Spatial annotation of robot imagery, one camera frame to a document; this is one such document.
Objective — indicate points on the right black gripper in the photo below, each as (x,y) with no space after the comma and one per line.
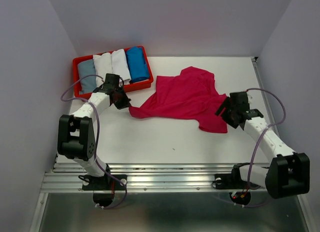
(226,103)

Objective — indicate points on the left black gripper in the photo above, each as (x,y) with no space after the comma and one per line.
(125,103)

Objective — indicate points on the red plastic tray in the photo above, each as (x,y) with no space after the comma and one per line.
(128,88)

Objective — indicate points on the pink t-shirt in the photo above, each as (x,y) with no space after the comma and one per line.
(191,95)

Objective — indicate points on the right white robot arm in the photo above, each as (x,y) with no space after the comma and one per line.
(273,165)

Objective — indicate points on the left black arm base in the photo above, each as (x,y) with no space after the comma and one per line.
(105,183)

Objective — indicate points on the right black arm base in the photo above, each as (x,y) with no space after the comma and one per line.
(230,180)

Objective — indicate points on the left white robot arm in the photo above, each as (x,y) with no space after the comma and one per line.
(78,132)

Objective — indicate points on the blue rolled t-shirt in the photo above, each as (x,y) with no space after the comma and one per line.
(137,65)

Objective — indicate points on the white textured rolled t-shirt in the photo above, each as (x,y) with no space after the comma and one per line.
(103,64)

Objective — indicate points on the grey rolled t-shirt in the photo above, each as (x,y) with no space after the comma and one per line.
(86,72)

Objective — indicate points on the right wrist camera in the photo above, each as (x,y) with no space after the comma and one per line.
(250,98)

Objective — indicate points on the aluminium mounting rail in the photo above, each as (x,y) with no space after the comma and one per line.
(141,178)

